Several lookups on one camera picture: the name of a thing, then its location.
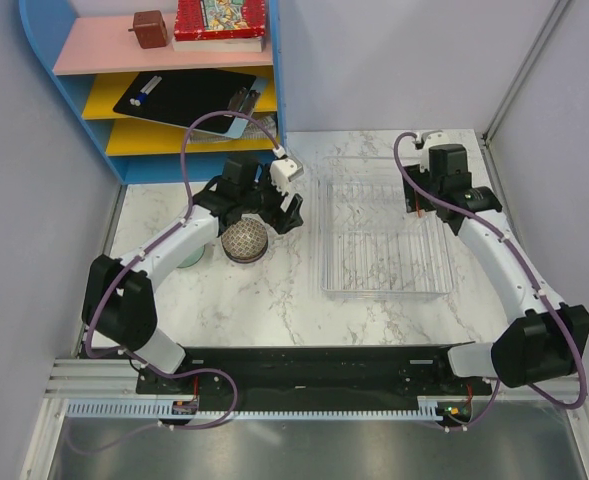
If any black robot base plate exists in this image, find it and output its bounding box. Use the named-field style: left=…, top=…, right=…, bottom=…
left=137, top=345, right=492, bottom=408

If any white blue marker pen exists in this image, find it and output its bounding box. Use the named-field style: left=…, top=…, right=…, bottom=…
left=130, top=75, right=162, bottom=106

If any white wire dish rack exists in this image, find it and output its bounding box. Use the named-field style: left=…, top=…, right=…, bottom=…
left=313, top=156, right=454, bottom=300

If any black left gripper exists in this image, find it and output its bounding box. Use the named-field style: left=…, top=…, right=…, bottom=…
left=240, top=164, right=303, bottom=235

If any aluminium corner frame post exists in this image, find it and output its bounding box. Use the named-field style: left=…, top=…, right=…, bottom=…
left=480, top=0, right=574, bottom=146

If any black clipboard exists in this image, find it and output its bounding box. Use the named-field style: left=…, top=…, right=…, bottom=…
left=113, top=69, right=269, bottom=139

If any black mosaic patterned bowl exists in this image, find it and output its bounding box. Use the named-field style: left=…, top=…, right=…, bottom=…
left=221, top=217, right=269, bottom=264

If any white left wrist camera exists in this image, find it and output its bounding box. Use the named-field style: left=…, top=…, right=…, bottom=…
left=269, top=146, right=304, bottom=198

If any brown wooden cube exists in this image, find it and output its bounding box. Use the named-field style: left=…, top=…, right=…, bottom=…
left=129, top=10, right=168, bottom=49

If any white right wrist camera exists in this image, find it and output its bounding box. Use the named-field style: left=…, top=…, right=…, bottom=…
left=414, top=130, right=451, bottom=151

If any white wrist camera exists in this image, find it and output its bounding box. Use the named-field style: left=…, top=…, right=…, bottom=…
left=414, top=130, right=451, bottom=151
left=269, top=146, right=304, bottom=198

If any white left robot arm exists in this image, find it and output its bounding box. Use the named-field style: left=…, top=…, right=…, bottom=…
left=81, top=154, right=303, bottom=393

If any white book under red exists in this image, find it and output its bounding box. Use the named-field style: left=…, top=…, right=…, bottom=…
left=171, top=37, right=265, bottom=53

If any blue shelf unit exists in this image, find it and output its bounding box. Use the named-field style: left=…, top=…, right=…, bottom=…
left=18, top=0, right=286, bottom=185

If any pale green bowl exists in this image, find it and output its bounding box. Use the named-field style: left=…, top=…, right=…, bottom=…
left=177, top=246, right=205, bottom=269

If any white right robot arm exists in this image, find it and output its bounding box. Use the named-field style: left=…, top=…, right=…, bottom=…
left=403, top=140, right=589, bottom=394

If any red patterned book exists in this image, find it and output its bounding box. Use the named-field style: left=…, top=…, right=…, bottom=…
left=174, top=0, right=267, bottom=41

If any light blue cable duct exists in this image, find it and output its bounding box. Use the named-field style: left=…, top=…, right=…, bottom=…
left=65, top=397, right=470, bottom=421

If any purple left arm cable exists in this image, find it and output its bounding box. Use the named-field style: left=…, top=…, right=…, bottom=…
left=83, top=110, right=281, bottom=434

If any patterned paper booklet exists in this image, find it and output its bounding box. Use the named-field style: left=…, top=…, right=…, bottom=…
left=189, top=113, right=278, bottom=144

